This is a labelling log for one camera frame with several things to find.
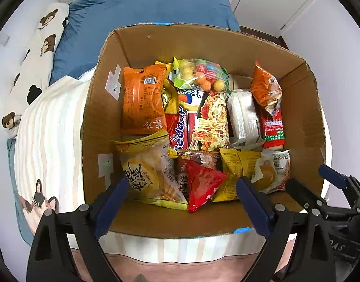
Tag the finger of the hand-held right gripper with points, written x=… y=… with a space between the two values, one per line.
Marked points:
x=300 y=192
x=332 y=176

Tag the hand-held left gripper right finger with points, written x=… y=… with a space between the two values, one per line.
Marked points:
x=253 y=205

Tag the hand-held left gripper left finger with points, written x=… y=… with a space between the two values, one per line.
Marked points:
x=112 y=205

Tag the white egg yolk pastry packet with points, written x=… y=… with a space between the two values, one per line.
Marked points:
x=271 y=170

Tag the yellow bread packet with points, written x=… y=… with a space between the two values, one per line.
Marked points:
x=144 y=170

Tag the red triangular snack packet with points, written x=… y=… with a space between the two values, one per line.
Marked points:
x=203 y=185

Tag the brown cardboard box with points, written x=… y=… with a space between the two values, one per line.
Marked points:
x=174 y=220

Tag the red green snack packet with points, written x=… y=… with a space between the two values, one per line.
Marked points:
x=272 y=129

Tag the brown snack packet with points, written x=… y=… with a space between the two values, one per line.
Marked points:
x=194 y=157

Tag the large orange snack packet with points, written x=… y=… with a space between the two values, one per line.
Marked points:
x=142 y=105

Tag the small orange snack packet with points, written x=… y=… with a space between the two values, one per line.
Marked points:
x=265 y=88

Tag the clear bag of colourful candy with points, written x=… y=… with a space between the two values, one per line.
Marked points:
x=197 y=73

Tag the small yellow snack packet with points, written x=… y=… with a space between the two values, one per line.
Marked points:
x=235 y=164

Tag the silver foil packet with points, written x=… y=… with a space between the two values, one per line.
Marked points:
x=244 y=117

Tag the striped cat print blanket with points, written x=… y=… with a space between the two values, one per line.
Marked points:
x=51 y=141

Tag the blue bed sheet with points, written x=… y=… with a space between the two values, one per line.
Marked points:
x=15 y=188

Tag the red yellow instant noodle packet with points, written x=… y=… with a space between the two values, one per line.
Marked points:
x=183 y=129

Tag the white bear print pillow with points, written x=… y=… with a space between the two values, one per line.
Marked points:
x=30 y=64

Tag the blue pillow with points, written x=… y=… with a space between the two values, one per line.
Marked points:
x=124 y=11

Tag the dark wooden bed frame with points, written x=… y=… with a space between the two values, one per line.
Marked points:
x=265 y=35

